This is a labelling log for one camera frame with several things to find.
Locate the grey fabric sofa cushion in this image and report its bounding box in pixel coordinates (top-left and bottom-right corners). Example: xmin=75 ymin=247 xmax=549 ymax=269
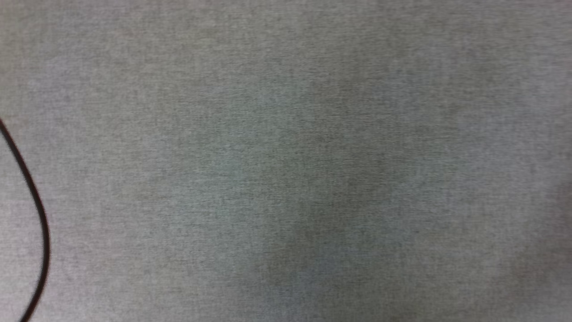
xmin=0 ymin=0 xmax=572 ymax=322

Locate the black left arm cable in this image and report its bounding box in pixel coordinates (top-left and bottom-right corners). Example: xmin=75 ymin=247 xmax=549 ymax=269
xmin=0 ymin=118 xmax=51 ymax=322

